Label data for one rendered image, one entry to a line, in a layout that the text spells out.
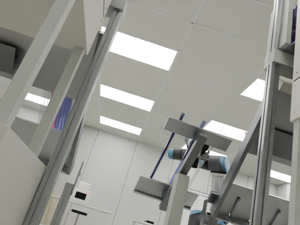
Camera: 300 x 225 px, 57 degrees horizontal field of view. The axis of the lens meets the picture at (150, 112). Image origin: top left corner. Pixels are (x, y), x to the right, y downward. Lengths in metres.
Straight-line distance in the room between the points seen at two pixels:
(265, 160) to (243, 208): 0.51
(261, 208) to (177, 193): 0.42
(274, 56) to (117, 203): 7.16
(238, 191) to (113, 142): 7.04
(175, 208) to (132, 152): 7.04
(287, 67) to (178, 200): 0.76
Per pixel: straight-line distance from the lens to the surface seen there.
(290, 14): 1.47
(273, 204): 1.62
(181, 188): 1.36
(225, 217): 1.58
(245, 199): 1.56
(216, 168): 2.10
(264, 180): 1.11
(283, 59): 1.35
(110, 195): 8.11
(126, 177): 8.19
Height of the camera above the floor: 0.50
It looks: 24 degrees up
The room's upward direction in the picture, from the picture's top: 16 degrees clockwise
